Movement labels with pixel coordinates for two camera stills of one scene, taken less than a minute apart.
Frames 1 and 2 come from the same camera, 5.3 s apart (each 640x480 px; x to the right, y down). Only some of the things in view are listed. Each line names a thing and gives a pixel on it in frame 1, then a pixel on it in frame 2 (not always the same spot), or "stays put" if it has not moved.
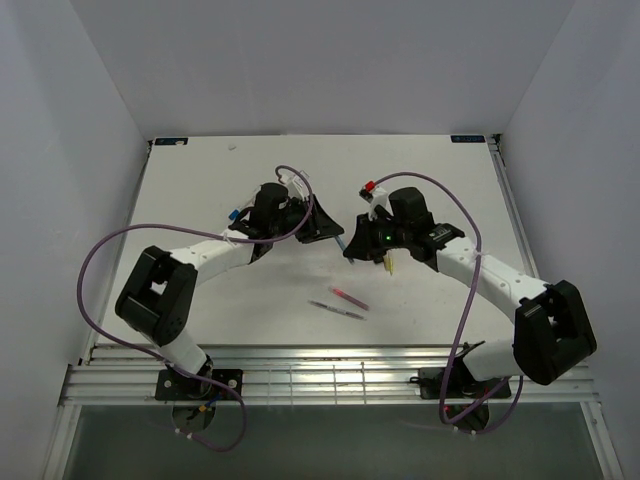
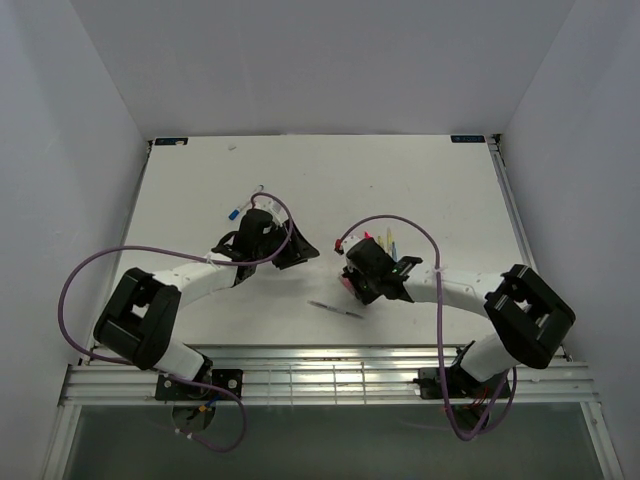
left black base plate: (174, 386) stays put
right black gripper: (362, 245) → (351, 272)
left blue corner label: (171, 141) stays put
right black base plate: (462, 387) stays put
